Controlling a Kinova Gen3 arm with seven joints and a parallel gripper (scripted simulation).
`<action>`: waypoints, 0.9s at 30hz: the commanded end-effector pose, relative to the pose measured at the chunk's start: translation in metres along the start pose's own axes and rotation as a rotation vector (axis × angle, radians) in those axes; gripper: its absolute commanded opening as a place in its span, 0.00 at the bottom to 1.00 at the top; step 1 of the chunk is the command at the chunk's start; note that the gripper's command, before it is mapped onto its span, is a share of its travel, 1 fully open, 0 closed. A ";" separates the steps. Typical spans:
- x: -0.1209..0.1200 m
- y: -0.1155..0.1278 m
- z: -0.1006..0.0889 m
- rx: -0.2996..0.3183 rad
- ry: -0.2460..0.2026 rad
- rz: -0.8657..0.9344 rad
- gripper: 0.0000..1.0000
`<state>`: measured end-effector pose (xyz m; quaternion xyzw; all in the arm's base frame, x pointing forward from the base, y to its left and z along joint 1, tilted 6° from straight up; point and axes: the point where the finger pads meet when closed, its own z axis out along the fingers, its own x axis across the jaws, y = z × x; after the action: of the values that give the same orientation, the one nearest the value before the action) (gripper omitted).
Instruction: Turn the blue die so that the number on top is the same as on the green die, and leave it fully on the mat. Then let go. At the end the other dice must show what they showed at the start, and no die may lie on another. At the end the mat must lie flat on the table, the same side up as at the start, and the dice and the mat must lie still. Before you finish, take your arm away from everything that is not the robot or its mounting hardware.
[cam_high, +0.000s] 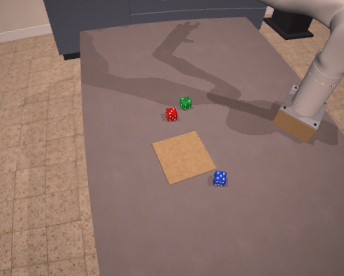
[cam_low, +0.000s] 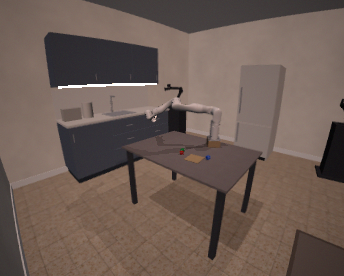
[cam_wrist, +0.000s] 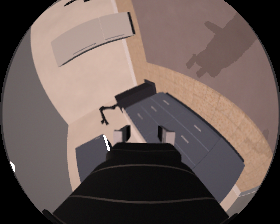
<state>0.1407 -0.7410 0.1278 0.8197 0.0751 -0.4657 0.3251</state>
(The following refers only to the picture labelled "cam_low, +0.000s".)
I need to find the tan square mat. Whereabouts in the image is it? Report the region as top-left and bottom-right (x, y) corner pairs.
(184, 154), (205, 164)

